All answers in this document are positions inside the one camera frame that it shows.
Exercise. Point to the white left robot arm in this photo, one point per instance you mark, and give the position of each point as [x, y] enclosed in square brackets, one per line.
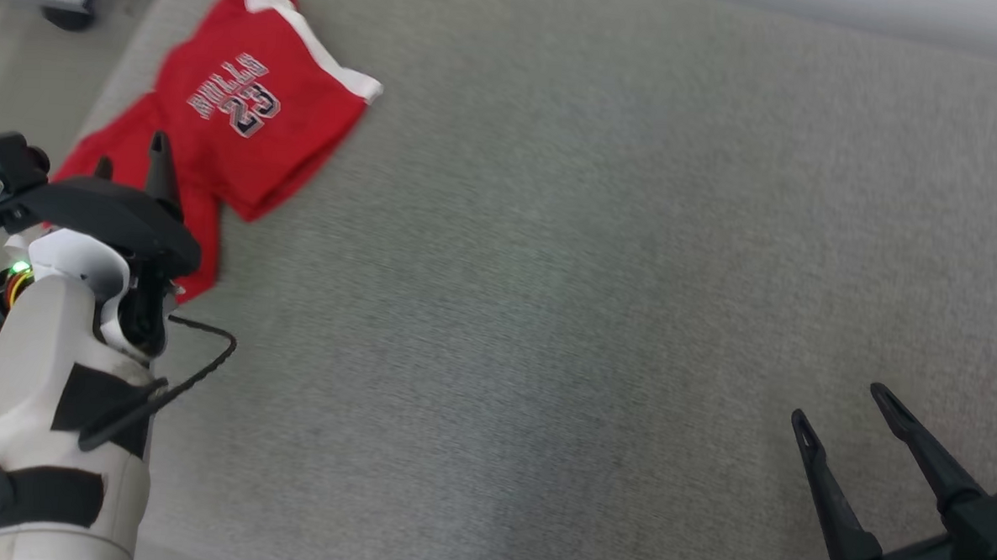
[40, 361]

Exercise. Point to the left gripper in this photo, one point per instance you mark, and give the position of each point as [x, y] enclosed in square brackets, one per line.
[122, 226]

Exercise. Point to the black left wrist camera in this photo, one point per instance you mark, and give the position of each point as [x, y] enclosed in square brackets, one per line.
[7, 162]

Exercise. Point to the grey fabric sofa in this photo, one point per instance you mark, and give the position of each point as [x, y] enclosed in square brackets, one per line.
[547, 316]

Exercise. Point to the red shorts with number print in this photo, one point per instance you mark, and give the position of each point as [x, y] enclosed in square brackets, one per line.
[243, 159]

